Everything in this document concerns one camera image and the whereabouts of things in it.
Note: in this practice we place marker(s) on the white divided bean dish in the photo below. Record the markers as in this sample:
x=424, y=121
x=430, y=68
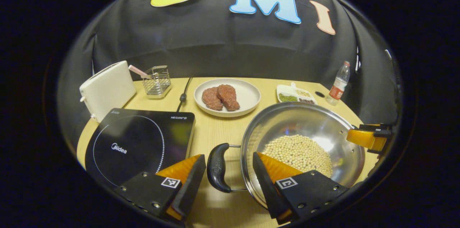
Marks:
x=287, y=91

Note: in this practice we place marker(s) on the pile of soybeans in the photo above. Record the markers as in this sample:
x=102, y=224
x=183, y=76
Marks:
x=298, y=152

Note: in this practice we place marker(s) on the small black bottle cap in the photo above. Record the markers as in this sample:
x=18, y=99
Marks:
x=320, y=94

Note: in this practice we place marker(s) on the red label plastic bottle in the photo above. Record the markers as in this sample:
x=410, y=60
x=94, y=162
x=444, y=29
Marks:
x=337, y=88

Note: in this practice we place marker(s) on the brown meat piece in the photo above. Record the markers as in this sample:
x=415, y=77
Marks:
x=211, y=99
x=229, y=97

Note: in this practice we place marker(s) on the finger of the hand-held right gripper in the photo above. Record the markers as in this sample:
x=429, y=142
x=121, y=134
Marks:
x=364, y=138

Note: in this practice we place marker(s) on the black induction cooktop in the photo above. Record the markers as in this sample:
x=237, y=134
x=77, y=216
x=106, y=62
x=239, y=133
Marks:
x=136, y=142

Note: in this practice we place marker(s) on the stainless steel pot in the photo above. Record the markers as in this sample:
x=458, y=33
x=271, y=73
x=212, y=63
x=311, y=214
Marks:
x=305, y=120

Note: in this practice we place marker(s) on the white round plate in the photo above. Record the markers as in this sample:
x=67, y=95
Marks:
x=248, y=95

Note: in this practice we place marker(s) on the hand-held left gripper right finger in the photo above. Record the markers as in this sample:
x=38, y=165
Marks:
x=266, y=188

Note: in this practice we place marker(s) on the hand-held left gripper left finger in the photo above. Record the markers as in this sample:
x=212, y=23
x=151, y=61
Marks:
x=190, y=188

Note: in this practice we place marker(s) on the white toaster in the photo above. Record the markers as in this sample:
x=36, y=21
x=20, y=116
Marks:
x=107, y=89

